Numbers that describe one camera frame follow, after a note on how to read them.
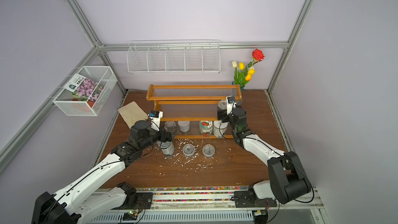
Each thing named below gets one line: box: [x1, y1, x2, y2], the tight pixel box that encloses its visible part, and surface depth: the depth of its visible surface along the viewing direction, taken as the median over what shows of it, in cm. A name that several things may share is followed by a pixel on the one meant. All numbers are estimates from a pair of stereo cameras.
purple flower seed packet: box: [63, 73, 104, 102], surface depth 75 cm
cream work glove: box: [117, 101, 149, 130], surface depth 110 cm
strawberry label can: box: [199, 120, 213, 137], surface depth 91 cm
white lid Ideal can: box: [212, 120, 229, 139], surface depth 90 cm
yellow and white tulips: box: [231, 60, 256, 88], surface depth 98 cm
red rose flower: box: [252, 48, 266, 61], surface depth 91 cm
